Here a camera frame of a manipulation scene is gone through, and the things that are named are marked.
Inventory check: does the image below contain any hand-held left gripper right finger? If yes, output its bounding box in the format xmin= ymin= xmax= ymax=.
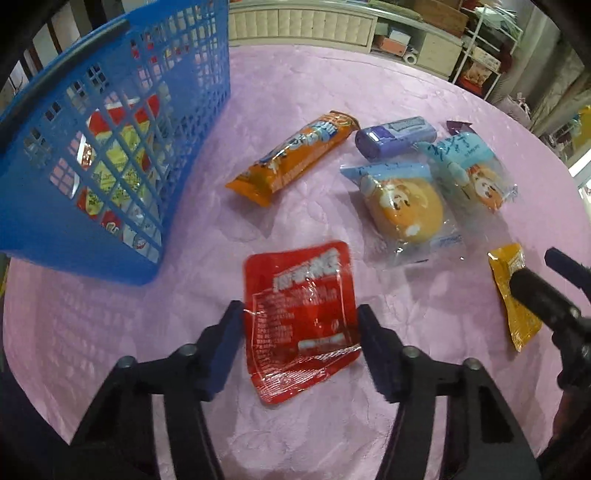
xmin=358 ymin=304 xmax=541 ymax=480

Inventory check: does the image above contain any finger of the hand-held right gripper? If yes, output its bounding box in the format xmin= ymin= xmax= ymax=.
xmin=545 ymin=248 xmax=591 ymax=296
xmin=509 ymin=269 xmax=581 ymax=330

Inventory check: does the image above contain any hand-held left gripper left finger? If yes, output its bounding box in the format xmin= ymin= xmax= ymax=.
xmin=69 ymin=300 xmax=245 ymax=480

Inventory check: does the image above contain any yellow snack packet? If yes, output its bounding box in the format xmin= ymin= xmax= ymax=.
xmin=488 ymin=243 xmax=543 ymax=352

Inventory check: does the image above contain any red snack packet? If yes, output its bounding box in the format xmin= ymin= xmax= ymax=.
xmin=243 ymin=240 xmax=362 ymax=406

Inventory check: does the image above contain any cartoon bun packet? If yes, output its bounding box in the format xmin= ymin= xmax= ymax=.
xmin=418 ymin=131 xmax=519 ymax=213
xmin=340 ymin=162 xmax=464 ymax=266

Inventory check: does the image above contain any blue plastic basket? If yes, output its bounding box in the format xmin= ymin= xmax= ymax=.
xmin=0 ymin=0 xmax=230 ymax=286

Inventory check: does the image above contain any orange long biscuit packet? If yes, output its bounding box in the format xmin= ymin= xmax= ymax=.
xmin=225 ymin=110 xmax=361 ymax=208

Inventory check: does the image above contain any blue purple snack packet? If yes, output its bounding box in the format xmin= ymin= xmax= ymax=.
xmin=355 ymin=115 xmax=437 ymax=161

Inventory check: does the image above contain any red-edged cracker packet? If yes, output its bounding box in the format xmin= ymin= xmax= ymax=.
xmin=76 ymin=95 xmax=174 ymax=250

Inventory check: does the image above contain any pink shopping bag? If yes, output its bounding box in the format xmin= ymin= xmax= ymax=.
xmin=501 ymin=95 xmax=532 ymax=123

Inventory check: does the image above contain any white metal rack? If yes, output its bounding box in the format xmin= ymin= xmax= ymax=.
xmin=455 ymin=0 xmax=525 ymax=100

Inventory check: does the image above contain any brown cardboard box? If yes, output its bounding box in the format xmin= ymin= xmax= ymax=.
xmin=413 ymin=0 xmax=469 ymax=38

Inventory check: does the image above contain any green cushion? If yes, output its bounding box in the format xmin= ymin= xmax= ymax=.
xmin=369 ymin=0 xmax=423 ymax=21

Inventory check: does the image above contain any cream TV cabinet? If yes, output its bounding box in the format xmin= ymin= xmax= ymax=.
xmin=228 ymin=0 xmax=465 ymax=77

